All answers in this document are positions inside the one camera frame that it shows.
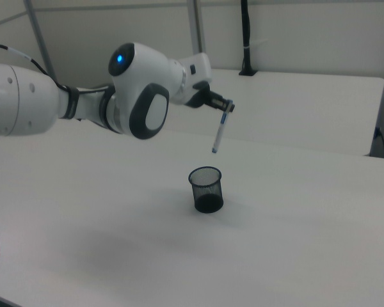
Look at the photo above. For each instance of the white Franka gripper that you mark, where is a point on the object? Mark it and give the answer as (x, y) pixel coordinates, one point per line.
(196, 68)

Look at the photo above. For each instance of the white marker with blue cap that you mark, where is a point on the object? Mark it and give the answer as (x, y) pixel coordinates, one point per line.
(220, 128)

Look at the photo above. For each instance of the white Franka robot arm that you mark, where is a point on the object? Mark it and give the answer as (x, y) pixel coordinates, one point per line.
(137, 73)

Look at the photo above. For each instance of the white zip tie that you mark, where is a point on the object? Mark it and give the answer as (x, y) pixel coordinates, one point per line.
(252, 44)

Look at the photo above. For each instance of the black mesh pen cup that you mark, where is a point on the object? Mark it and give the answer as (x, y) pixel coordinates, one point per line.
(207, 192)

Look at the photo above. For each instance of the black camera pole with zip tie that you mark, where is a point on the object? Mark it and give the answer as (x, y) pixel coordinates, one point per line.
(247, 35)

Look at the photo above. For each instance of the grey partition frame post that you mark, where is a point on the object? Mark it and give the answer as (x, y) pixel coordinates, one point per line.
(196, 25)
(40, 35)

